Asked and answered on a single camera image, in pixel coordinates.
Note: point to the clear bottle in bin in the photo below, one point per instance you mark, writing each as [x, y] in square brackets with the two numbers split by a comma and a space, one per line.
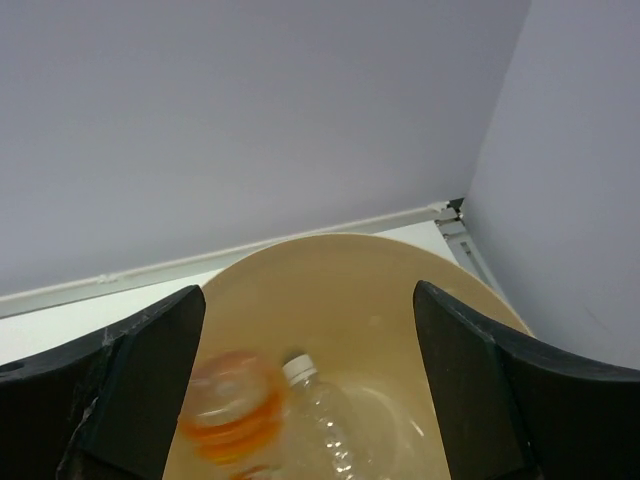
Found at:
[347, 431]

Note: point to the beige round bin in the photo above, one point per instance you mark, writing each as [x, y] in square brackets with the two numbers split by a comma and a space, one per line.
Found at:
[347, 301]

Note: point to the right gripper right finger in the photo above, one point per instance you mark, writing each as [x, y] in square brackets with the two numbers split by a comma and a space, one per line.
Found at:
[510, 406]

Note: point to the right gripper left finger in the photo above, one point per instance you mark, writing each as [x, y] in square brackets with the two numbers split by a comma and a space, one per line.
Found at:
[104, 405]

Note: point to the orange bottle white cap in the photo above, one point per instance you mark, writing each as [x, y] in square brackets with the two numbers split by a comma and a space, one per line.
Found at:
[233, 415]

